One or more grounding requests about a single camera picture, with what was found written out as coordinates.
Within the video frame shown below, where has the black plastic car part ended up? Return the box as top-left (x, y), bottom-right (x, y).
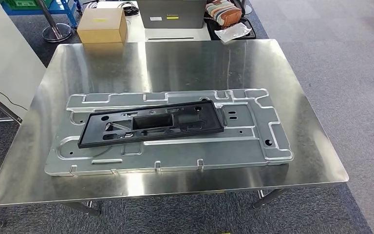
top-left (77, 100), bottom-right (224, 149)

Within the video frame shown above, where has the stainless steel workbench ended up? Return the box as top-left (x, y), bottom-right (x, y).
top-left (0, 39), bottom-right (350, 229)

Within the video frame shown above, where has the machined aluminium plate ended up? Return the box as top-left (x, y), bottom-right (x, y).
top-left (44, 88), bottom-right (295, 177)

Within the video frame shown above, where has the black tray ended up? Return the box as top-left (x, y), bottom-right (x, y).
top-left (205, 0), bottom-right (257, 41)

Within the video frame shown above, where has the clear plastic bag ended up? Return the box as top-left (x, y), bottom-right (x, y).
top-left (214, 21), bottom-right (252, 43)

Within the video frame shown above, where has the grey laptop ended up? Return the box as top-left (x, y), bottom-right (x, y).
top-left (136, 0), bottom-right (207, 29)

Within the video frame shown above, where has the striped brown pouch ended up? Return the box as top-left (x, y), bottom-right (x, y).
top-left (205, 0), bottom-right (243, 28)

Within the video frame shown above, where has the round chrome stanchion base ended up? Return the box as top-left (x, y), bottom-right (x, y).
top-left (240, 0), bottom-right (253, 16)

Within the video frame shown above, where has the cardboard box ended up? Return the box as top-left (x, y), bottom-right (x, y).
top-left (76, 8), bottom-right (128, 44)

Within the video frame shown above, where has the chrome stanchion with round base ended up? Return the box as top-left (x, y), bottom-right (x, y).
top-left (37, 0), bottom-right (73, 43)

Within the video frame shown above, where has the white cabinet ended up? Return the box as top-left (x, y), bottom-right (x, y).
top-left (0, 3), bottom-right (47, 121)

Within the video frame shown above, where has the green plastic crate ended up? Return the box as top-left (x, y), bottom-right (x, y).
top-left (4, 0), bottom-right (46, 10)

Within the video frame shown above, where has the black cable bundle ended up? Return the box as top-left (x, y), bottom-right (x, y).
top-left (117, 0), bottom-right (140, 17)

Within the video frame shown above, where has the thin dark cabinet cable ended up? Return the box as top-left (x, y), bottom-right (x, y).
top-left (0, 71), bottom-right (28, 112)

